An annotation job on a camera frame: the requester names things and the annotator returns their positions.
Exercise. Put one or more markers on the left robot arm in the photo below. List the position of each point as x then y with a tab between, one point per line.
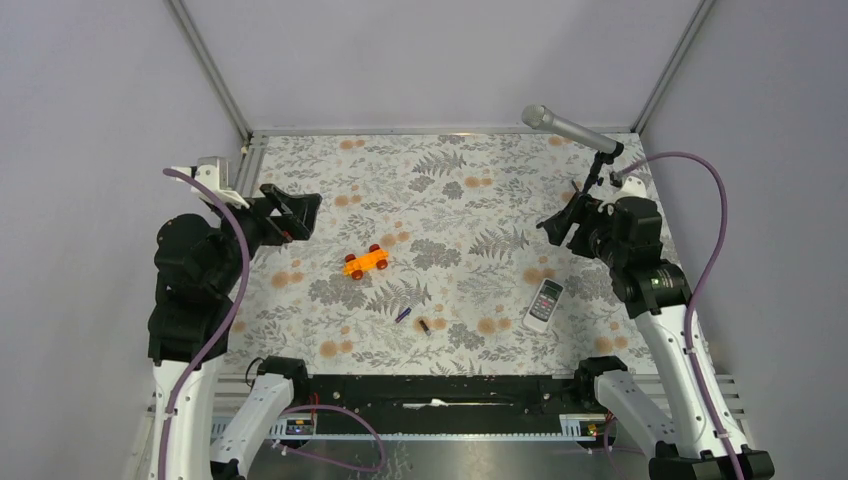
202	274

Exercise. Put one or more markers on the white remote control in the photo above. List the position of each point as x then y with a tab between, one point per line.
539	314

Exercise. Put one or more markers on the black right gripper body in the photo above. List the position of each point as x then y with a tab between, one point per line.
592	238

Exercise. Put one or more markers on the floral patterned table mat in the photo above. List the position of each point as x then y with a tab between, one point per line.
458	215

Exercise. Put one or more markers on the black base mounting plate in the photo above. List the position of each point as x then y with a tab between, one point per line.
438	406

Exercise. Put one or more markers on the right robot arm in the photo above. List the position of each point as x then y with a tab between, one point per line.
696	437

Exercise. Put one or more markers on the black microphone tripod stand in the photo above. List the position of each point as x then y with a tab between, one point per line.
593	178

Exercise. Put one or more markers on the silver microphone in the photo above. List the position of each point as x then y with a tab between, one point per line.
541	118

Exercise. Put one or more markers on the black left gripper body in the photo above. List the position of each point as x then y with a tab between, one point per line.
275	227

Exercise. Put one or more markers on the orange toy car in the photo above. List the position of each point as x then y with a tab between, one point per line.
356	267

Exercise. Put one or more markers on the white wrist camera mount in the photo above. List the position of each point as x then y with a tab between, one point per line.
213	173
627	186

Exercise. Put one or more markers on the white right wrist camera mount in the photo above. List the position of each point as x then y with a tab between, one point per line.
627	186

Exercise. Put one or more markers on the purple battery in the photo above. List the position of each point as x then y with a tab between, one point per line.
406	312

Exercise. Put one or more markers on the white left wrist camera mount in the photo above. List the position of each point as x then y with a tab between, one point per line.
213	173

